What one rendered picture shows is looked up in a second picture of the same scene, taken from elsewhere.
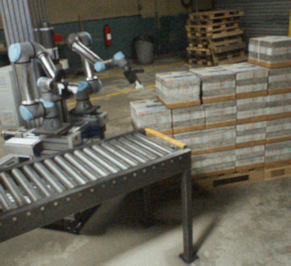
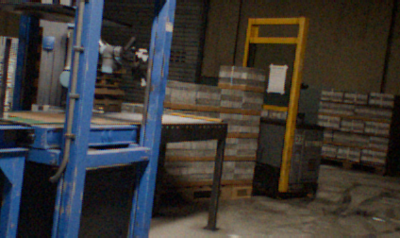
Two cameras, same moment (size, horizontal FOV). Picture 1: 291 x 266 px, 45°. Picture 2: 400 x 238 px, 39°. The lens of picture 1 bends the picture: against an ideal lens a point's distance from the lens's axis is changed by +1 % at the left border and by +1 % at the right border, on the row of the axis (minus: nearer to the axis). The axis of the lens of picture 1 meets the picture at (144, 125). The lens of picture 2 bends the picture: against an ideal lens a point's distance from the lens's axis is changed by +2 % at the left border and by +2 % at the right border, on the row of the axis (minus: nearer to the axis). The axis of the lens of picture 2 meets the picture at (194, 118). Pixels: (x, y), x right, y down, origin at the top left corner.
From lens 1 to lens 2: 2.69 m
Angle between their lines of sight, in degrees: 35
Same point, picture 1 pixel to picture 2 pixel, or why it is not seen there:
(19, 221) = not seen: hidden behind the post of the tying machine
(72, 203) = (177, 132)
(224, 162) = (205, 173)
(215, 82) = (207, 92)
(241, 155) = not seen: hidden behind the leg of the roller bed
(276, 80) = (247, 102)
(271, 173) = (237, 193)
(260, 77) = (238, 96)
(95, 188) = (188, 127)
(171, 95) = (175, 96)
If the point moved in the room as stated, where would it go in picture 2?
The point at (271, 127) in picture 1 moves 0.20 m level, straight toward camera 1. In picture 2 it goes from (241, 144) to (246, 147)
